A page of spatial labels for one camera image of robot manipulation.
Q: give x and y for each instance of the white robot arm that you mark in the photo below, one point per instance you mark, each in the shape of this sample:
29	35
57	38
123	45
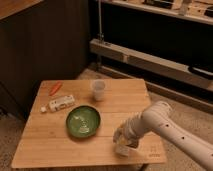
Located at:
156	118

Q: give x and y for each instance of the orange carrot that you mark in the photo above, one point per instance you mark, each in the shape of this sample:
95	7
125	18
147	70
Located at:
55	88

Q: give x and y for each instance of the metal pole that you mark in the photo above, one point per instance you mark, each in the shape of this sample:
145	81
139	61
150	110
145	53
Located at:
100	35

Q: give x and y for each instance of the white plastic bottle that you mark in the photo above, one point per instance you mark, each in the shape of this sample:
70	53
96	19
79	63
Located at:
58	104

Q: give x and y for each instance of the clear plastic cup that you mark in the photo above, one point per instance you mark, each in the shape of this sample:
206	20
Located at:
98	87

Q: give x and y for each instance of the wooden table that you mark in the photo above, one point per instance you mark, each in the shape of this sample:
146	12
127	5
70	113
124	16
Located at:
45	142

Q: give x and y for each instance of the wooden shelf unit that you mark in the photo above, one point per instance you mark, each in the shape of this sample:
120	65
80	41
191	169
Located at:
158	48

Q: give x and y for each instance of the green plate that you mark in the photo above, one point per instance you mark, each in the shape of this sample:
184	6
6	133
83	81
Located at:
83	121

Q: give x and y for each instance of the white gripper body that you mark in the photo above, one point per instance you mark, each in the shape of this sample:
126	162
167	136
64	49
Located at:
126	131

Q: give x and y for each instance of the black object on shelf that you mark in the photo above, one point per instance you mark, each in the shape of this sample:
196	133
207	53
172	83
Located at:
200	73

